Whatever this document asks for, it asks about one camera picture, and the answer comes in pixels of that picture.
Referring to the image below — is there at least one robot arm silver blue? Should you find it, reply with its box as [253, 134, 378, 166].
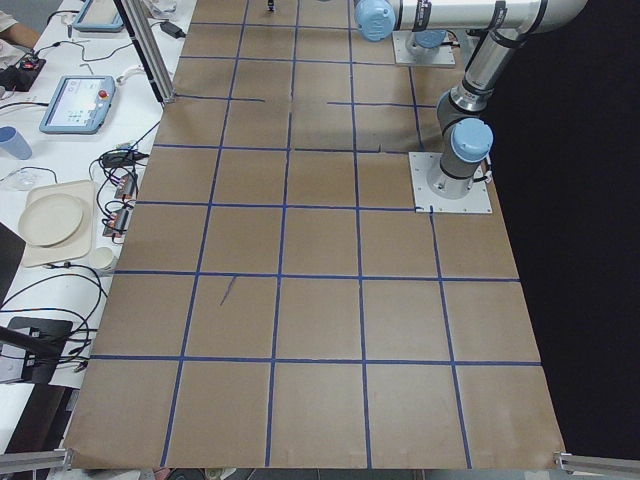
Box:
[354, 0, 469, 43]
[391, 1, 586, 199]

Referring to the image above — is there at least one person forearm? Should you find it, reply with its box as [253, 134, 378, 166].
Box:
[0, 11, 40, 49]

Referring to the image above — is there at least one black device with red button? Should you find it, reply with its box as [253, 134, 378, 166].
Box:
[0, 54, 46, 92]

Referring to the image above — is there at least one upper usb hub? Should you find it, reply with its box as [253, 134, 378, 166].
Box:
[114, 172, 138, 200]

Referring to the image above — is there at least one usb hub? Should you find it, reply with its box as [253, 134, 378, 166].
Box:
[114, 172, 138, 200]
[102, 208, 131, 240]

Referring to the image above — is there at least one lower usb hub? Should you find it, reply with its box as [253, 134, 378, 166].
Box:
[102, 208, 131, 240]

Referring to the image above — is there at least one white paper cup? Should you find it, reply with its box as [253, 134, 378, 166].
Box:
[88, 247, 118, 276]

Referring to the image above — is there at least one beige tray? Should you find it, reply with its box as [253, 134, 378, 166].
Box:
[18, 180, 96, 267]

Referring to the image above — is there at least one black power adapter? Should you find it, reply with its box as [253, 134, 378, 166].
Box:
[159, 20, 186, 39]

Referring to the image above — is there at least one beige round plate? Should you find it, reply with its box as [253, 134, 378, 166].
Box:
[18, 194, 84, 247]

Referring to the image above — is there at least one near blue teach pendant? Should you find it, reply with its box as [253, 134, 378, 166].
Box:
[39, 76, 116, 134]

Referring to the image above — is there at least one blue teach pendant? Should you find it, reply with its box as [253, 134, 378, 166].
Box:
[39, 76, 116, 134]
[72, 0, 124, 33]

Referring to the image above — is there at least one clear plastic wrapper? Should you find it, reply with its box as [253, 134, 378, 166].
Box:
[1, 167, 39, 191]

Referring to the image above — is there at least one far blue teach pendant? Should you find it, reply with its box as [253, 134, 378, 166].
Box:
[72, 0, 124, 33]

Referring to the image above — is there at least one blue plastic cup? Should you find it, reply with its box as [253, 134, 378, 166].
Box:
[0, 126, 32, 160]

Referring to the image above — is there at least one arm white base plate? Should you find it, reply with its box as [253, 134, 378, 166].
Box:
[409, 152, 493, 214]
[392, 31, 456, 68]

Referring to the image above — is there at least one black cable on table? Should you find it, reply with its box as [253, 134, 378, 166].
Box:
[0, 262, 110, 374]

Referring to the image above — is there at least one aluminium frame post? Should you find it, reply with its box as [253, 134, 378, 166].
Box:
[114, 0, 175, 105]

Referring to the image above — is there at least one black camera stand base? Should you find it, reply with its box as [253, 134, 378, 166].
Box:
[1, 317, 73, 385]

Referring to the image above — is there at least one left aluminium corner rail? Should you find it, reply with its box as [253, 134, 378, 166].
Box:
[0, 449, 74, 475]

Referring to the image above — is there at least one aluminium corner rail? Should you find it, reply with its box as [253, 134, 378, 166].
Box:
[0, 449, 74, 475]
[554, 452, 640, 479]

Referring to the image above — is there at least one right aluminium corner rail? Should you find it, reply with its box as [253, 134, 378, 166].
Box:
[554, 452, 640, 479]

